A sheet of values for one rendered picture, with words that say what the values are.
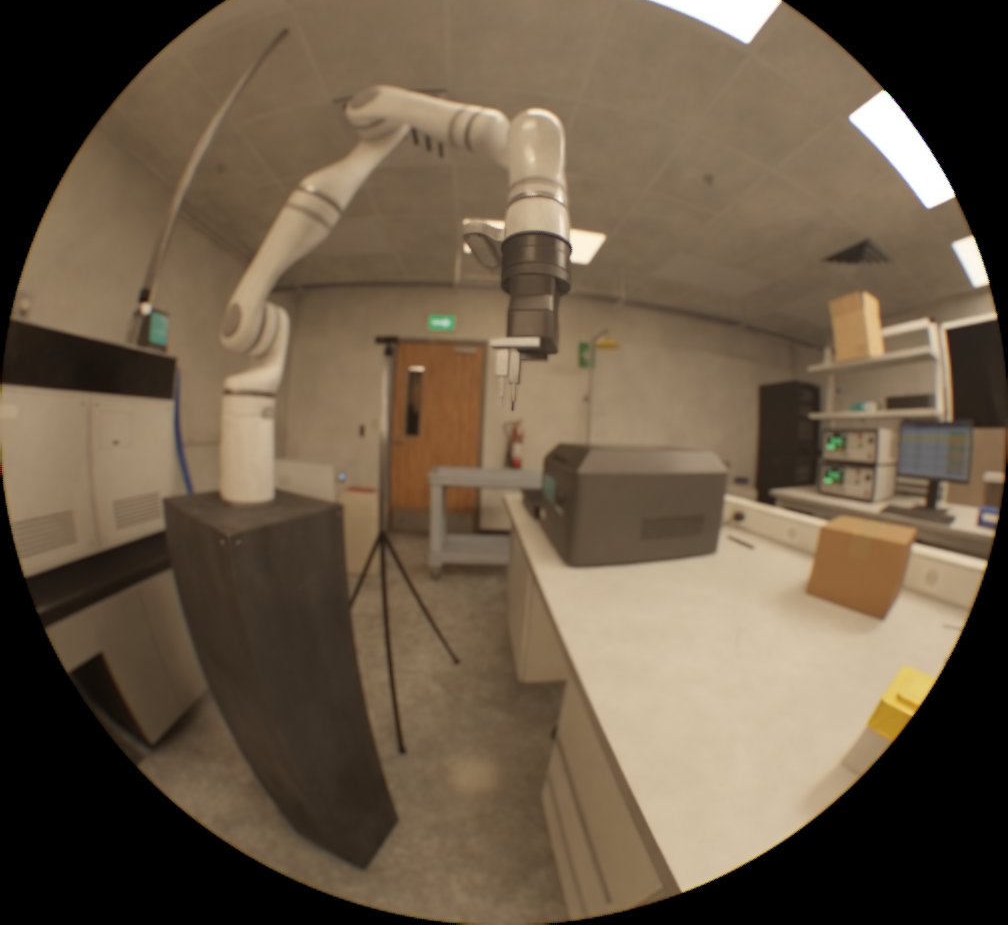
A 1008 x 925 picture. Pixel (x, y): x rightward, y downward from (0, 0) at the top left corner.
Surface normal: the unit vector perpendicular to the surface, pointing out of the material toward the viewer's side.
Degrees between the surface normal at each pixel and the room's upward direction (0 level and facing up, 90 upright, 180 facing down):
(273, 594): 90
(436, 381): 90
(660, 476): 90
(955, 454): 86
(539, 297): 70
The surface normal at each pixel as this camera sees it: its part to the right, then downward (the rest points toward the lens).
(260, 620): 0.97, 0.04
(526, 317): -0.23, -0.03
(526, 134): -0.29, 0.26
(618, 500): 0.08, -0.01
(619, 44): -0.05, 1.00
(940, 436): -0.99, -0.12
